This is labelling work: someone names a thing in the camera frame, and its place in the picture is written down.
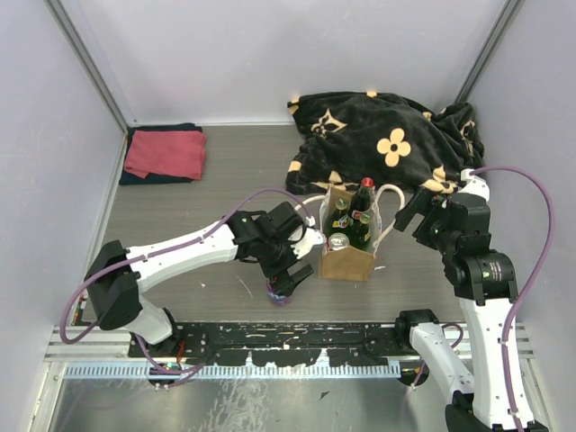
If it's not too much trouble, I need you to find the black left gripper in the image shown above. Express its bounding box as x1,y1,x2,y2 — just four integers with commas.
260,235,314,296

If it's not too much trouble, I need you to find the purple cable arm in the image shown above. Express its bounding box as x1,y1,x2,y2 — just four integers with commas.
470,166,554,432
58,187,316,388

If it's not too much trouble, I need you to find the black mounting base rail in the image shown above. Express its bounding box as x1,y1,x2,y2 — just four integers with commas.
147,322,417,367

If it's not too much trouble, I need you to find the glass cola bottle red cap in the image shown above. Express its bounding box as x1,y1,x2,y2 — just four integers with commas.
348,177,374,221

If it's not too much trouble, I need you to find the aluminium frame rail front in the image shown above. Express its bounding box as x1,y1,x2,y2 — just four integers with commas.
44,324,536,361

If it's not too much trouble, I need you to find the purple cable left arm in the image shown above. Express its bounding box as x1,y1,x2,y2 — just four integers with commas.
58,187,316,388

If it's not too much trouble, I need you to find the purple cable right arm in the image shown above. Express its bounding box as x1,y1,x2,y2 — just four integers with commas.
470,166,554,432

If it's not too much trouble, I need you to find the black floral fleece blanket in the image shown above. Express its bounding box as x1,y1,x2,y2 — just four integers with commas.
285,92,485,195

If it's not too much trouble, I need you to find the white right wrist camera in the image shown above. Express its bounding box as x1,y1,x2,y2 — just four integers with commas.
457,168,490,202

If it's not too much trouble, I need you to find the pink folded cloth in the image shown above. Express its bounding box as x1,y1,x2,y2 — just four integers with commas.
124,130,207,180

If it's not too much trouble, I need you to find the dark teal folded cloth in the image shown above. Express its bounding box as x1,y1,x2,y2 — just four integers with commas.
119,122,206,185

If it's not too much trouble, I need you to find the green bottle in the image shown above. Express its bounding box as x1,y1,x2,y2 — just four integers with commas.
323,198,349,239
348,211,372,250

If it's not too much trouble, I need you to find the purple soda can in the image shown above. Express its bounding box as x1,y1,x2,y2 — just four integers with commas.
266,278,293,305

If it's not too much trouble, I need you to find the burlap canvas cat-print bag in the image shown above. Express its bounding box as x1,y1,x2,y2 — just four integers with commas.
319,184,406,282

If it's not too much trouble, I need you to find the white slotted cable duct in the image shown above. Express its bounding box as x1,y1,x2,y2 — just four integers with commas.
63,361,401,380

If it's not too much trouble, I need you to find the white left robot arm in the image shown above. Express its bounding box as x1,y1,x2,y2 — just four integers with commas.
85,202,325,356

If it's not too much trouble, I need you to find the red cola can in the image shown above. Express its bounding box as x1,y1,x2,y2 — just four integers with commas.
327,232,350,251

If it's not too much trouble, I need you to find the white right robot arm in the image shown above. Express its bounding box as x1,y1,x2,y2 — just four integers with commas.
394,187,547,431

